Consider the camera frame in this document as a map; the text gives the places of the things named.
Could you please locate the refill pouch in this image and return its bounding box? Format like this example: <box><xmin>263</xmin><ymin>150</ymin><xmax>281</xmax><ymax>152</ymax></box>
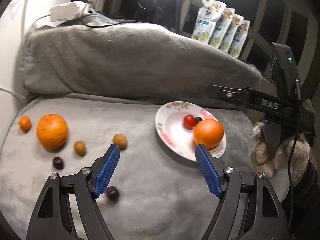
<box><xmin>208</xmin><ymin>8</ymin><xmax>235</xmax><ymax>48</ymax></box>
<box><xmin>228</xmin><ymin>20</ymin><xmax>251</xmax><ymax>59</ymax></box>
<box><xmin>219</xmin><ymin>14</ymin><xmax>244</xmax><ymax>53</ymax></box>
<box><xmin>191</xmin><ymin>0</ymin><xmax>226</xmax><ymax>44</ymax></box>

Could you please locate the black tripod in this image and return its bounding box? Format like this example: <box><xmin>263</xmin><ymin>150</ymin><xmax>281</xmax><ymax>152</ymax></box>
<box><xmin>165</xmin><ymin>0</ymin><xmax>183</xmax><ymax>34</ymax></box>

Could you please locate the floral white plate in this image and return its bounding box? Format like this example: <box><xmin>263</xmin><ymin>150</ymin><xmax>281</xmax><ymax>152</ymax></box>
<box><xmin>155</xmin><ymin>101</ymin><xmax>216</xmax><ymax>161</ymax></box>

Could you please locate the rough large tangerine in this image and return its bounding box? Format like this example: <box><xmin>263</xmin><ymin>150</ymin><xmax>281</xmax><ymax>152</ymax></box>
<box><xmin>36</xmin><ymin>114</ymin><xmax>68</xmax><ymax>150</ymax></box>

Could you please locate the small mandarin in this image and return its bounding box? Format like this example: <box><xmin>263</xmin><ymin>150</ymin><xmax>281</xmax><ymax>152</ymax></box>
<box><xmin>18</xmin><ymin>116</ymin><xmax>32</xmax><ymax>133</ymax></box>

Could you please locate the grey back cushion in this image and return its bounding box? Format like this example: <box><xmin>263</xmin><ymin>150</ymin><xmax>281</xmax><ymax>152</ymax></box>
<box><xmin>22</xmin><ymin>14</ymin><xmax>262</xmax><ymax>108</ymax></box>

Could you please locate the red cherry tomato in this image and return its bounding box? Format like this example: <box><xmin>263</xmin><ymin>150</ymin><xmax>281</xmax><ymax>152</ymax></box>
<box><xmin>183</xmin><ymin>114</ymin><xmax>196</xmax><ymax>129</ymax></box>

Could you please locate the smooth large orange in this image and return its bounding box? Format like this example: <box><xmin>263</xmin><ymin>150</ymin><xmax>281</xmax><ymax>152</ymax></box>
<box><xmin>193</xmin><ymin>119</ymin><xmax>224</xmax><ymax>148</ymax></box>

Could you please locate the white power strip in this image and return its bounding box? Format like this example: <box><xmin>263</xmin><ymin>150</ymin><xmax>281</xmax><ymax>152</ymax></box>
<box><xmin>49</xmin><ymin>1</ymin><xmax>88</xmax><ymax>22</ymax></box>

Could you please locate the dark plum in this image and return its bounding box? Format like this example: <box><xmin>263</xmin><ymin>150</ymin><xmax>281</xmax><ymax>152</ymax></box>
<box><xmin>195</xmin><ymin>116</ymin><xmax>203</xmax><ymax>123</ymax></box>
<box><xmin>106</xmin><ymin>186</ymin><xmax>120</xmax><ymax>202</ymax></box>
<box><xmin>53</xmin><ymin>157</ymin><xmax>64</xmax><ymax>170</ymax></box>

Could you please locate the white cable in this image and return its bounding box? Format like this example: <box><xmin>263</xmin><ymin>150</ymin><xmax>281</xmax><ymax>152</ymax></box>
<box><xmin>0</xmin><ymin>87</ymin><xmax>26</xmax><ymax>104</ymax></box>

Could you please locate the gloved right hand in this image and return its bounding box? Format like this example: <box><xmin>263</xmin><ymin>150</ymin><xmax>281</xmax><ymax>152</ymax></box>
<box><xmin>251</xmin><ymin>121</ymin><xmax>311</xmax><ymax>185</ymax></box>

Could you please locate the brown longan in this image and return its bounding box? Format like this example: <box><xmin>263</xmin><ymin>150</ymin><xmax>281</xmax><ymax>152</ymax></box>
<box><xmin>74</xmin><ymin>141</ymin><xmax>86</xmax><ymax>157</ymax></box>
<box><xmin>112</xmin><ymin>133</ymin><xmax>127</xmax><ymax>150</ymax></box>

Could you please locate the black tracking camera right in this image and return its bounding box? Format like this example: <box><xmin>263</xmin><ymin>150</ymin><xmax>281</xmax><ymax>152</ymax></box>
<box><xmin>270</xmin><ymin>43</ymin><xmax>302</xmax><ymax>104</ymax></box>

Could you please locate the black cable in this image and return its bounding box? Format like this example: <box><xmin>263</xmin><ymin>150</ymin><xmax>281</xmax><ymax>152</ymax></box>
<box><xmin>80</xmin><ymin>2</ymin><xmax>156</xmax><ymax>29</ymax></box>

